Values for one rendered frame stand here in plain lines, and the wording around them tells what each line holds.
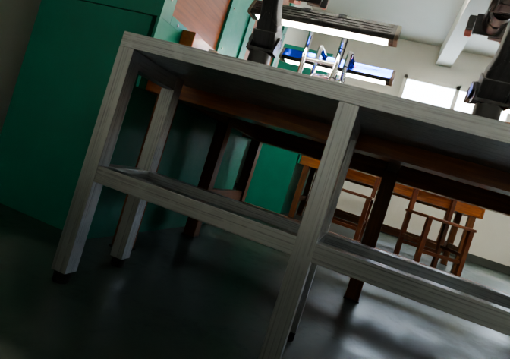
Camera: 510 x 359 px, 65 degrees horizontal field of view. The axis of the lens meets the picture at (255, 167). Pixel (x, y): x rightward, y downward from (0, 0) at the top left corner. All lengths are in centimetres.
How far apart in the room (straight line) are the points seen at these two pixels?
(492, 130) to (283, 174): 353
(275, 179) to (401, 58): 343
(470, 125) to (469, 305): 35
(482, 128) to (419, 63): 607
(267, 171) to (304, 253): 350
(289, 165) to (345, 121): 345
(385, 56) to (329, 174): 614
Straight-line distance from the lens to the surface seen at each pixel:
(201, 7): 182
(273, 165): 436
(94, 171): 110
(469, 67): 705
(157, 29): 156
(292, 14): 176
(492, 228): 685
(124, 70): 110
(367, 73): 221
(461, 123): 91
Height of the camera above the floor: 45
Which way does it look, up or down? 1 degrees down
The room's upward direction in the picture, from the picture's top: 17 degrees clockwise
